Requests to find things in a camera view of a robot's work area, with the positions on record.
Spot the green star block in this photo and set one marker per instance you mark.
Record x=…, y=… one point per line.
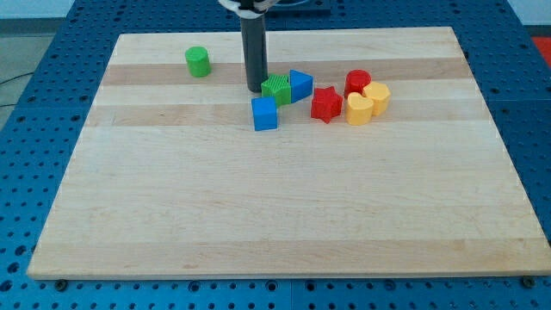
x=278, y=87

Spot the red star block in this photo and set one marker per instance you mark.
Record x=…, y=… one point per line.
x=326, y=104

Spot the wooden board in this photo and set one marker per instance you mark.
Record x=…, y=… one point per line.
x=170, y=180

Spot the blue cube block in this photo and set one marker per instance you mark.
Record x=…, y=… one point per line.
x=264, y=112

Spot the blue triangle block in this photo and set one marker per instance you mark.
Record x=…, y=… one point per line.
x=301, y=85

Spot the yellow heart block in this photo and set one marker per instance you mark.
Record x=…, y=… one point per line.
x=359, y=109

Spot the red cylinder block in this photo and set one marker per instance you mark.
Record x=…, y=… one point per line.
x=355, y=81

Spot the yellow hexagon block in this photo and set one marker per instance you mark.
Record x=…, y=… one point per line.
x=380, y=94

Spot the green cylinder block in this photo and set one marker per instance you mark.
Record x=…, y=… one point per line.
x=198, y=62

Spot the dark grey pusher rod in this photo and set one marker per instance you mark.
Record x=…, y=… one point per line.
x=255, y=52

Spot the white rod mount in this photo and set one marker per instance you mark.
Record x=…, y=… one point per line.
x=246, y=10

